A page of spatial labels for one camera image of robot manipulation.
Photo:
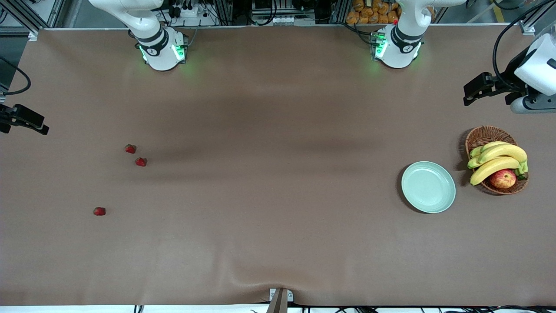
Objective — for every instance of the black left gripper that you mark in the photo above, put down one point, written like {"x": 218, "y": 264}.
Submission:
{"x": 514, "y": 76}

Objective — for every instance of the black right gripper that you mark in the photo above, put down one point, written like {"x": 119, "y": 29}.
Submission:
{"x": 4, "y": 117}

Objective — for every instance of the red strawberry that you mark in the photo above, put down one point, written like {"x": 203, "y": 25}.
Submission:
{"x": 140, "y": 161}
{"x": 99, "y": 211}
{"x": 130, "y": 148}

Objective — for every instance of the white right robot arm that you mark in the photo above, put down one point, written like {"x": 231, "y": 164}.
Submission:
{"x": 160, "y": 52}

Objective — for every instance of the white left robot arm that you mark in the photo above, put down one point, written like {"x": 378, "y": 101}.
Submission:
{"x": 399, "y": 48}

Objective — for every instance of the pale green plate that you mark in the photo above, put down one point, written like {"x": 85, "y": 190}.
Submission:
{"x": 428, "y": 187}

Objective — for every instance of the brown wicker basket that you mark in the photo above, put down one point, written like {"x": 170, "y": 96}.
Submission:
{"x": 486, "y": 135}

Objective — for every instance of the yellow banana bunch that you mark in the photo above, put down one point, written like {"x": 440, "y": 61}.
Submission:
{"x": 504, "y": 151}

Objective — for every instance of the red apple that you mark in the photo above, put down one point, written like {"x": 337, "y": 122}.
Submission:
{"x": 503, "y": 179}

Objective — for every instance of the orange bread rolls pile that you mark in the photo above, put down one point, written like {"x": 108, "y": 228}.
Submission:
{"x": 369, "y": 13}

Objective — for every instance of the white terminal block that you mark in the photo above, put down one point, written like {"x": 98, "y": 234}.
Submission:
{"x": 286, "y": 20}

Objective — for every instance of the white power strip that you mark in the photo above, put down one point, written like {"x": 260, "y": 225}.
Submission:
{"x": 191, "y": 12}

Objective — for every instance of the brown table mat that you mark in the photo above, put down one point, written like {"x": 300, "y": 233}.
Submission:
{"x": 278, "y": 239}

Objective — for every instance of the aluminium frame strut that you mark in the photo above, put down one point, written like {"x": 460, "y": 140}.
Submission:
{"x": 26, "y": 19}
{"x": 527, "y": 28}

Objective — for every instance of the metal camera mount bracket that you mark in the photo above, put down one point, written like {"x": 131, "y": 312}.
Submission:
{"x": 280, "y": 302}

